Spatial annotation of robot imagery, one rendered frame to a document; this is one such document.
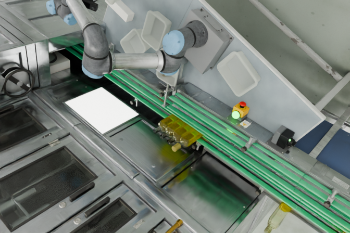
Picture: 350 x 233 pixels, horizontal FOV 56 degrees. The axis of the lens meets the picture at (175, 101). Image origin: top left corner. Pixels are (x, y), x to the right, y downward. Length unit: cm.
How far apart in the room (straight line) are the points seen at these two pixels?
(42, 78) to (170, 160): 111
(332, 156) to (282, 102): 42
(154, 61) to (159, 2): 54
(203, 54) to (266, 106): 46
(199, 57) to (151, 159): 66
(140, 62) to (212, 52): 41
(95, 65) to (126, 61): 17
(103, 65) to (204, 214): 93
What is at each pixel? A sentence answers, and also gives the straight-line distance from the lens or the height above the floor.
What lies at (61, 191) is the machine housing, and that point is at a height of 171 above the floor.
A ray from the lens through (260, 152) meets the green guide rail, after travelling 184.
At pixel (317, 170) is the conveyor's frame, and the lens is 188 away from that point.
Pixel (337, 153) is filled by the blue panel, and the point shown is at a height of 58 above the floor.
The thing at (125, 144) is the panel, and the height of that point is 126.
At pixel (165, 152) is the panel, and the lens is 205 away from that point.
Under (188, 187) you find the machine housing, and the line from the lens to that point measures 194.
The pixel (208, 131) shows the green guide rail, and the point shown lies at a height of 95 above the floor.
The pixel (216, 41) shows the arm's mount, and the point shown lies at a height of 85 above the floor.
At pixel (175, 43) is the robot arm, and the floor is 108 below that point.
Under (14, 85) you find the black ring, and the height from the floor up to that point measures 151.
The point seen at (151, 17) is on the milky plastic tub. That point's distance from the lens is 222.
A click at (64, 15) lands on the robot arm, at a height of 133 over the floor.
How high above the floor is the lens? 230
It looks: 41 degrees down
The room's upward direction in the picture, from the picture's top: 119 degrees counter-clockwise
